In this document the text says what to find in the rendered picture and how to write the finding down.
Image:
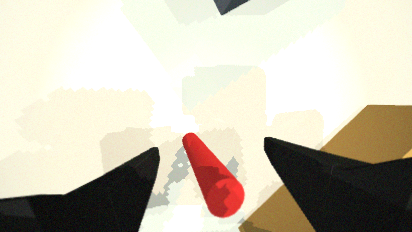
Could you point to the red peg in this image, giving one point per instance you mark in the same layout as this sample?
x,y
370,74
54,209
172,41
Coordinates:
x,y
222,192

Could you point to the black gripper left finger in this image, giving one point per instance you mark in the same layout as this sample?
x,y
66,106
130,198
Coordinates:
x,y
115,201

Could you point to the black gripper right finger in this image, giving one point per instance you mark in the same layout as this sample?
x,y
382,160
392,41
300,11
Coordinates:
x,y
341,194

